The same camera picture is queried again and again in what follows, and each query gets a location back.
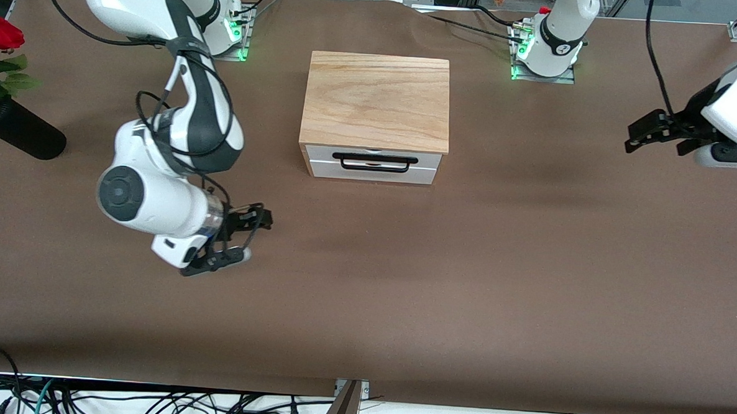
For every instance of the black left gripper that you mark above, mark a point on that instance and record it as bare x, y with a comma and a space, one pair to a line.
689, 124

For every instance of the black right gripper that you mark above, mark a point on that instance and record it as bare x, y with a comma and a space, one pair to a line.
233, 219

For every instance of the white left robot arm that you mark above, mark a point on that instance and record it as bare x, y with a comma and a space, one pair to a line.
559, 35

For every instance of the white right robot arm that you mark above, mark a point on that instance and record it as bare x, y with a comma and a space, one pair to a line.
157, 204

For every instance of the brown table cover sheet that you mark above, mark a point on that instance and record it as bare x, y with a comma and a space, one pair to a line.
364, 306

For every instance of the light wooden cabinet box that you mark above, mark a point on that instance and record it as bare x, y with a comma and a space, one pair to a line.
376, 101

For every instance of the black vase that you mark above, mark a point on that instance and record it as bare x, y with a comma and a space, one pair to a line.
23, 133

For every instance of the red rose with leaves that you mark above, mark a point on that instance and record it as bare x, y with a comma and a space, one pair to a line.
3, 32

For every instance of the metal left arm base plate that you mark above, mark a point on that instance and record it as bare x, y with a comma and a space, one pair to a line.
567, 79

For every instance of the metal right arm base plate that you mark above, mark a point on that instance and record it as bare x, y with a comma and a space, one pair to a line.
232, 55

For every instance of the small metal bracket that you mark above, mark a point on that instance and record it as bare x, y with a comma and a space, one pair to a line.
365, 388

